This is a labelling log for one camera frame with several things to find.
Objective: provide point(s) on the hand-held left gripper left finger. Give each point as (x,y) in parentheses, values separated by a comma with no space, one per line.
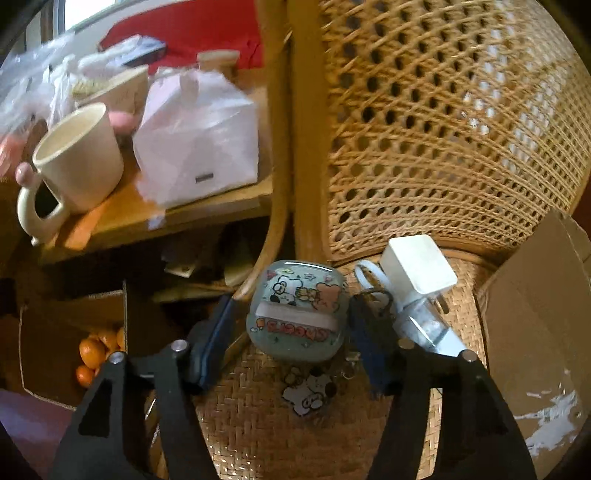
(217,341)

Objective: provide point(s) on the red cloth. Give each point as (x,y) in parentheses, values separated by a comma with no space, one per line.
(207,27)

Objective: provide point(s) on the cartoon dog charm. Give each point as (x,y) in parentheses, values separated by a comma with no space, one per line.
(307,392)

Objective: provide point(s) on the clear plastic bag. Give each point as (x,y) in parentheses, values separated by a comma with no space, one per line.
(27,83)

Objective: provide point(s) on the pile of oranges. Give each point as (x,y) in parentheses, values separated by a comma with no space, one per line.
(94,353)

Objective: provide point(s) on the cartoon earbud case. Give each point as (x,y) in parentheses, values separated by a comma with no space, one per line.
(295,323)

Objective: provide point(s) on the white charger plug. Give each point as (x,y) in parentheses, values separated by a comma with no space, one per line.
(415,267)

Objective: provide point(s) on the cardboard box with oranges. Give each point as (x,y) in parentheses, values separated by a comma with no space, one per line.
(51,332)

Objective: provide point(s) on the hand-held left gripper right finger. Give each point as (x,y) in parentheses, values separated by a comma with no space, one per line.
(369,355)

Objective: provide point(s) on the wooden side table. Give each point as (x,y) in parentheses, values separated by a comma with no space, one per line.
(184,217)

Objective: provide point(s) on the window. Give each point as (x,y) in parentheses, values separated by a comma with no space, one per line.
(87,11)

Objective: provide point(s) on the cardboard scraps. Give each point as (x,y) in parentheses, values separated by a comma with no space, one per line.
(235,270)

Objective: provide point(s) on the rattan chair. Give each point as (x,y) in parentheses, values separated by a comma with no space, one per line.
(438,115)

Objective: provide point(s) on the small wooden-lidded jar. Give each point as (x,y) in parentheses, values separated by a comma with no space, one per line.
(217,60)

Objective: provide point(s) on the paper noodle cup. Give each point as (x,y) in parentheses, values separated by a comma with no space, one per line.
(124,90)

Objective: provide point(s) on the cream ceramic mug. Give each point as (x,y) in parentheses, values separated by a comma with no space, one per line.
(87,161)

